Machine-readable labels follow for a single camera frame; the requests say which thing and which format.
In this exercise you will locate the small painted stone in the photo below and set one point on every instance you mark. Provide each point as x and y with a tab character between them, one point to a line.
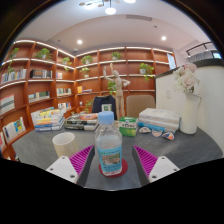
168	136
157	133
144	130

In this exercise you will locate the round recessed ceiling light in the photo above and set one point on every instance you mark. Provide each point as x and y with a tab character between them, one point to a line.
163	38
79	42

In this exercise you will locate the clear blue-capped water bottle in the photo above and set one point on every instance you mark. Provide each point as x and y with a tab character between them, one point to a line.
108	146

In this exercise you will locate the white pitcher vase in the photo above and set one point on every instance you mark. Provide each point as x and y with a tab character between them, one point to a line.
189	115

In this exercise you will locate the wooden artist mannequin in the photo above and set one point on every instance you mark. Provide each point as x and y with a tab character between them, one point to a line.
118	90

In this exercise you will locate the green tissue box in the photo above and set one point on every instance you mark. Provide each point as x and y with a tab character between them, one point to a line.
128	126

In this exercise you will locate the pink and white flower bouquet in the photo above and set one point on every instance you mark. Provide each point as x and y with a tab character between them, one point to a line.
186	80

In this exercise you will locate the black track light rail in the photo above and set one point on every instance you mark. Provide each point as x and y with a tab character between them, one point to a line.
198	47

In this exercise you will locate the tall white-green carton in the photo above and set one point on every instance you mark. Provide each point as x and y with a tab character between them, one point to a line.
106	107

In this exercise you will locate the dark blue chair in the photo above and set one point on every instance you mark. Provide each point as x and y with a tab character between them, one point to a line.
100	101

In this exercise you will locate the cream paper cup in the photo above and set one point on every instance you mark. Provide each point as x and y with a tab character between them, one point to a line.
65	145

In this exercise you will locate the small white wall switch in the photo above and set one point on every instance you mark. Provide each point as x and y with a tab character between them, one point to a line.
168	94

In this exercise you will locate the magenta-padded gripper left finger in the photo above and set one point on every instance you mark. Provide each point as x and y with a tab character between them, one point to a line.
63	167

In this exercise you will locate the colourful book stack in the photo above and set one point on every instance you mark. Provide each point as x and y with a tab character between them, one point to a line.
48	120

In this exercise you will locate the wooden shelf unit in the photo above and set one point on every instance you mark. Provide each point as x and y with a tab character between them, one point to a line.
46	86

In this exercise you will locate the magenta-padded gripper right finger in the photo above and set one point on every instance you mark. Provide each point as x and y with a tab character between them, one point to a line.
161	167

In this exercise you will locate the branched ceiling lamp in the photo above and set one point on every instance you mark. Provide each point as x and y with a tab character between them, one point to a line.
110	10

